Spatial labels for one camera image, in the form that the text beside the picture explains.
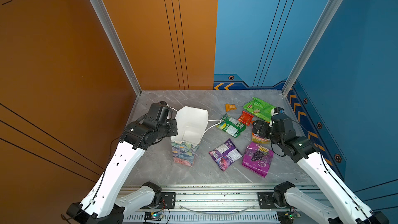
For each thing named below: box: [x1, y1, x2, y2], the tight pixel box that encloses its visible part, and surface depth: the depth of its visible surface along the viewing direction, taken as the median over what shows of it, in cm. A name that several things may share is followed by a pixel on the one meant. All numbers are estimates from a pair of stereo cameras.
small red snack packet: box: [237, 110, 254, 126], surface depth 105 cm
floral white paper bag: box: [170, 105, 209, 167], surface depth 77 cm
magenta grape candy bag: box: [242, 142, 274, 178], surface depth 82 cm
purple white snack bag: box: [208, 137, 244, 172], surface depth 87 cm
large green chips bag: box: [242, 96, 276, 123], surface depth 111 cm
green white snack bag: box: [215, 113, 247, 138], surface depth 99 cm
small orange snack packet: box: [224, 103, 237, 112], surface depth 111 cm
